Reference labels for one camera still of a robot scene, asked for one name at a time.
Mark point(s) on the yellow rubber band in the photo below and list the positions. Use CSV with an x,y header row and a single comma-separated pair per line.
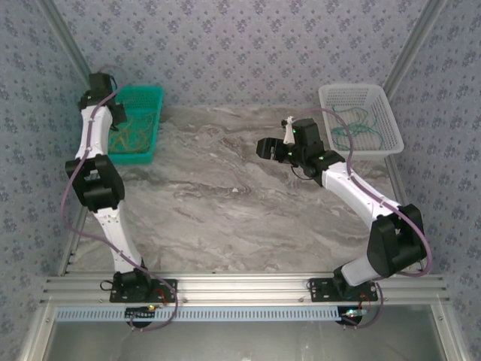
x,y
146,124

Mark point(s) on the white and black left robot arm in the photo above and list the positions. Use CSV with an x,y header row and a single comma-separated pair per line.
x,y
94,180

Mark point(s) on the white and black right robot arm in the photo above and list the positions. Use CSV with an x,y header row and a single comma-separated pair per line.
x,y
394,240

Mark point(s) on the teal plastic basket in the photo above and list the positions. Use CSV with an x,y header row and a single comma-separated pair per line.
x,y
146,159

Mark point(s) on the white plastic basket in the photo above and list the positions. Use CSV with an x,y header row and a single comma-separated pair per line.
x,y
360,152

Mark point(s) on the black controller board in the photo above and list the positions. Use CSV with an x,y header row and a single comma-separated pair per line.
x,y
347,317
137,313

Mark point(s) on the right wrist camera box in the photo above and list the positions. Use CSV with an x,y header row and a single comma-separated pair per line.
x,y
288,131

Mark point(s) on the aluminium corner post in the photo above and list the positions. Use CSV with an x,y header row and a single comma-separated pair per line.
x,y
413,41
67,41

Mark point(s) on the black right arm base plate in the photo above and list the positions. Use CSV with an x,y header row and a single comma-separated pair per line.
x,y
321,291

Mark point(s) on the aluminium mounting rail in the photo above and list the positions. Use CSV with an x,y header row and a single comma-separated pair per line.
x,y
244,287

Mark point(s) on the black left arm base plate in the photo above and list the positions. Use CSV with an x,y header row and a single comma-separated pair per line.
x,y
165,291

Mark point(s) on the grey metal frame tray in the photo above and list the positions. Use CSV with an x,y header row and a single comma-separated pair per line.
x,y
244,342

